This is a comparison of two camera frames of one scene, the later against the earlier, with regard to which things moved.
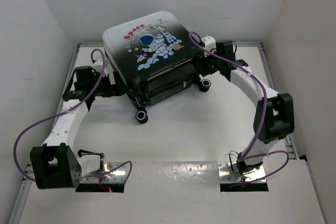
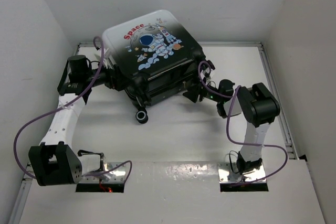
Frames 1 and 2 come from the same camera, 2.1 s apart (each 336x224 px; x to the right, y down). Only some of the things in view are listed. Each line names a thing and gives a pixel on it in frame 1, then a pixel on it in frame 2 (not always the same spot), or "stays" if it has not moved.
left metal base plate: (109, 172) stays
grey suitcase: (155, 55) stays
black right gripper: (203, 67) → (193, 93)
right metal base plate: (226, 175) stays
